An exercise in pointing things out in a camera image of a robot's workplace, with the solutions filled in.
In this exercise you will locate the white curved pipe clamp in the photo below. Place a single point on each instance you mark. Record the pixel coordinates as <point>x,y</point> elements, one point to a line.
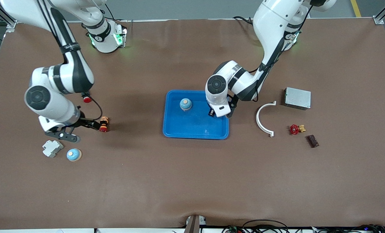
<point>258,119</point>

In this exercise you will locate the brass valve red handwheel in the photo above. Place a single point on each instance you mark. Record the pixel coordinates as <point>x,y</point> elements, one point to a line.
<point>294,129</point>

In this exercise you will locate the white circuit breaker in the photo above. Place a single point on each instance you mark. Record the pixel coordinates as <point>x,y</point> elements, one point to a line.
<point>51,149</point>

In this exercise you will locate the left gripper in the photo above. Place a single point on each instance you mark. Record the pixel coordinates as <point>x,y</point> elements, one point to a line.
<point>210,112</point>

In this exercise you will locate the blue plastic tray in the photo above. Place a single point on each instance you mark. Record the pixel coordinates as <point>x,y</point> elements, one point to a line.
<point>186,126</point>

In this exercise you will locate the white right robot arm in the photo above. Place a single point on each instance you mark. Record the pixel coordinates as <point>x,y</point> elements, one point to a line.
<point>50,103</point>

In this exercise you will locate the red emergency stop orange base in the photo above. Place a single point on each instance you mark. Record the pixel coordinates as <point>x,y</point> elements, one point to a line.
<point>104,125</point>

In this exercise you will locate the blue round desk bell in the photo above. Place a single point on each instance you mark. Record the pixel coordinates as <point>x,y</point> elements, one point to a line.
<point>73,155</point>
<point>185,105</point>

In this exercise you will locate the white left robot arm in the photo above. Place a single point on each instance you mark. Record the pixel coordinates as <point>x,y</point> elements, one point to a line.
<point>270,29</point>

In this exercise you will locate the dark brown electrolytic capacitor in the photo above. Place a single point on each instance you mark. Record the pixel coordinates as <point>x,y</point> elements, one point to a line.
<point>313,141</point>

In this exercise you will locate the red pushbutton with blue base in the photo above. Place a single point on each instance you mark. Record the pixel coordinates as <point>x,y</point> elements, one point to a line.
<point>87,99</point>

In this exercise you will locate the brown table mat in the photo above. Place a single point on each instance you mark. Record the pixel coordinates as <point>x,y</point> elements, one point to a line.
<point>192,178</point>

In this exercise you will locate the perforated metal power supply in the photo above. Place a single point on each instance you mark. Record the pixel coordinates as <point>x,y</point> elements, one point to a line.
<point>297,98</point>

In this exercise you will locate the grey metal table bracket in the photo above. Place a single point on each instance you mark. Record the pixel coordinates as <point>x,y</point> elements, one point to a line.
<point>194,224</point>

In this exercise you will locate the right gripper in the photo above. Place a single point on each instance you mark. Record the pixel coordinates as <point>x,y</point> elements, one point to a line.
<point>84,122</point>

